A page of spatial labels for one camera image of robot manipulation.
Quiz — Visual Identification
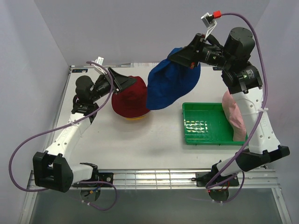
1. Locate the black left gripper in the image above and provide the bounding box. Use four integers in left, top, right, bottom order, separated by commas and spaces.
90, 68, 137, 103

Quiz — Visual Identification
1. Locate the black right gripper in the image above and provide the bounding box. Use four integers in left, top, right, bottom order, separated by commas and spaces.
167, 33, 233, 69

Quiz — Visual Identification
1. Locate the dark red beanie hat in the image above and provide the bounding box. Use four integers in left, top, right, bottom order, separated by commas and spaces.
111, 76, 150, 119

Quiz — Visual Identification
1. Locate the blue beanie hat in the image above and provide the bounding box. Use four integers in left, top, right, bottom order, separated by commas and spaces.
146, 59, 201, 110

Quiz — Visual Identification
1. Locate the yellow bucket hat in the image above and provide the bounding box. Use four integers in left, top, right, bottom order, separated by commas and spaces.
125, 114, 147, 121

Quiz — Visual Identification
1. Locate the pink hat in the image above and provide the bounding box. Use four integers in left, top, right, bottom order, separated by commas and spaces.
221, 91, 247, 141

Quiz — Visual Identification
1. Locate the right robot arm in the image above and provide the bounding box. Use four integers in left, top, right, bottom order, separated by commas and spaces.
168, 27, 290, 187

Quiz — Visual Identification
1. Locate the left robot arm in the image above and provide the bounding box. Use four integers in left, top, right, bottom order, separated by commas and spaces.
33, 68, 136, 192

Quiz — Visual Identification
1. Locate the paper label strip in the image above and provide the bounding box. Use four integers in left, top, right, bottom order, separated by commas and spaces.
130, 62, 159, 68

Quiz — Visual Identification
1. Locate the green plastic tray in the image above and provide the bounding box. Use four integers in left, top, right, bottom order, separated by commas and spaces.
182, 102, 244, 146

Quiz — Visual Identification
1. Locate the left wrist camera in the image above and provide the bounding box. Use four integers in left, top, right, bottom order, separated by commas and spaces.
93, 56, 105, 74

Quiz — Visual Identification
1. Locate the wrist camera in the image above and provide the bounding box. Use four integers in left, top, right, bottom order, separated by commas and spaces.
93, 56, 105, 74
201, 13, 217, 40

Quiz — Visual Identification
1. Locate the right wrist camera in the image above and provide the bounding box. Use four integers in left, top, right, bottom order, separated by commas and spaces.
201, 13, 217, 40

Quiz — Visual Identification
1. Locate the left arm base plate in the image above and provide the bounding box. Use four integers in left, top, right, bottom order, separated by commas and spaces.
72, 172, 114, 188

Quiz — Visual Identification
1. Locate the aluminium front rail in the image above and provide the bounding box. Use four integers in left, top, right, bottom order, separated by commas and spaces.
26, 169, 281, 191

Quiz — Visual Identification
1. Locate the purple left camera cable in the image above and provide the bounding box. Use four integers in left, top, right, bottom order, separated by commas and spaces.
8, 60, 118, 211

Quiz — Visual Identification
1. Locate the purple camera cable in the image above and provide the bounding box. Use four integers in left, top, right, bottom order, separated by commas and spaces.
8, 60, 118, 211
214, 10, 267, 204

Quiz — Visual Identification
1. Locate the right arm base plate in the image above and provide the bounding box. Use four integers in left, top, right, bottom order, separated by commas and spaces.
192, 170, 241, 187

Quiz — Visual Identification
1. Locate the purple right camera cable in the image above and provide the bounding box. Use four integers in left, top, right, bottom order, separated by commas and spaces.
214, 10, 267, 204

